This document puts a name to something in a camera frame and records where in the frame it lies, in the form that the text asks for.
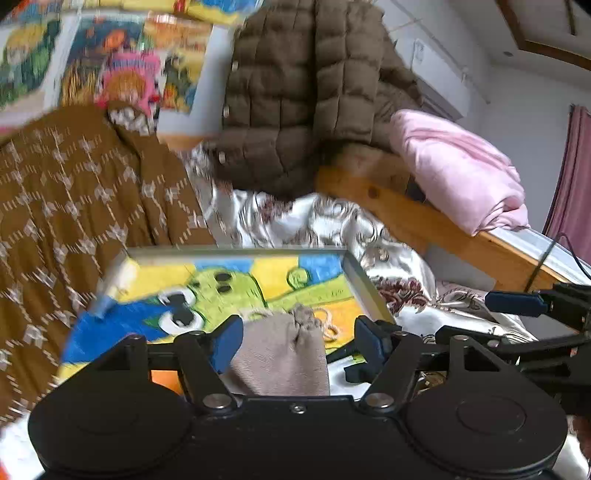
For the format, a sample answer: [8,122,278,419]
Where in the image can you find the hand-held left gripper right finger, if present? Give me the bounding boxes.
[353,316,497,413]

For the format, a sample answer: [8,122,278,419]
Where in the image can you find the metal tray with painted bottom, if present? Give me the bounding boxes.
[60,247,398,398]

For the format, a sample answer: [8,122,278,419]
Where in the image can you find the brown printed blanket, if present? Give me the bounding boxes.
[0,104,218,421]

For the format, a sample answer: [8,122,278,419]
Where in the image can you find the black cable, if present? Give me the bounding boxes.
[524,233,591,291]

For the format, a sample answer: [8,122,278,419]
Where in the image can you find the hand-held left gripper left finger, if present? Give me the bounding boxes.
[99,315,245,413]

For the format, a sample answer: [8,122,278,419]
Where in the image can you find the brown puffer jacket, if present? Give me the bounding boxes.
[215,0,426,201]

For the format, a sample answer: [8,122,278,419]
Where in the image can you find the silver floral quilt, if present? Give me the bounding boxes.
[185,143,536,398]

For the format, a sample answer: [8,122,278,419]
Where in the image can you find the wooden bed frame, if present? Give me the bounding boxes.
[157,134,573,291]

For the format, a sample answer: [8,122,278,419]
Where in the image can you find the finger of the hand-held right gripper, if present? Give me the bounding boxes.
[434,325,583,365]
[485,282,591,330]

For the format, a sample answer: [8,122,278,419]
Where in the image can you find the maroon curtain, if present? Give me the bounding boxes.
[542,104,591,278]

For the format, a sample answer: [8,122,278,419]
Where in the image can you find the group of colourful wall drawings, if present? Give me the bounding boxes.
[0,0,264,134]

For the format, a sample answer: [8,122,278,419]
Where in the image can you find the pink cloth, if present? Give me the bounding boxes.
[390,110,532,236]

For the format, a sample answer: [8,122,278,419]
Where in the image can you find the wooden ceiling trim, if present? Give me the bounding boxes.
[496,0,591,70]

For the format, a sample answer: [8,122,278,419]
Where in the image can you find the white air conditioner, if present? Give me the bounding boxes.
[411,39,472,121]

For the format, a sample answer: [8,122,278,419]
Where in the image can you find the grey drawstring pouch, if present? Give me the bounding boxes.
[228,305,340,398]

